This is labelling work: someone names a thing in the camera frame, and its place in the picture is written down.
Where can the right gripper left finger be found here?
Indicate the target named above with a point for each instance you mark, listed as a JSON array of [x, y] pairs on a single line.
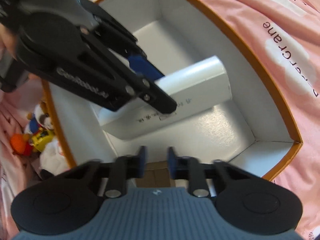
[[111, 179]]

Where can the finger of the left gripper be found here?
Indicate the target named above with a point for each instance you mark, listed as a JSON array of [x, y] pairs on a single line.
[[152, 89], [138, 61]]

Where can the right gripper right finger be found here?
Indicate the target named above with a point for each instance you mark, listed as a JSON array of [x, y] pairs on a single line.
[[196, 173]]

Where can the long white cardboard box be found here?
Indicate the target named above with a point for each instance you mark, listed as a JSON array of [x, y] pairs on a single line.
[[195, 89]]

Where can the white black-eared plush toy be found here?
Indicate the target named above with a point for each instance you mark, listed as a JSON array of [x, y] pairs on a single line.
[[52, 160]]

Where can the red panda plush toy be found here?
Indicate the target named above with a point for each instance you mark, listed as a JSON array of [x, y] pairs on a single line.
[[38, 119]]

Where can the yellow tape measure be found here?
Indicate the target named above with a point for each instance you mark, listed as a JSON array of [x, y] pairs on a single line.
[[40, 139]]

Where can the person's left hand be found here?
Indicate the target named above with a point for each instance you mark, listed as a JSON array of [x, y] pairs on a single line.
[[7, 41]]

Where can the small brown cardboard box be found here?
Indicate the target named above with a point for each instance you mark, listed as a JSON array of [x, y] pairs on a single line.
[[156, 175]]

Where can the orange storage box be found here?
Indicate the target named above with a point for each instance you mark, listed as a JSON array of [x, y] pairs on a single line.
[[228, 106]]

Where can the orange knitted toy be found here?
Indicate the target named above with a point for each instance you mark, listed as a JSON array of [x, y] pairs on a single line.
[[21, 145]]

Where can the pink bedsheet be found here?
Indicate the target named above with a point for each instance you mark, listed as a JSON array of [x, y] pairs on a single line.
[[284, 36]]

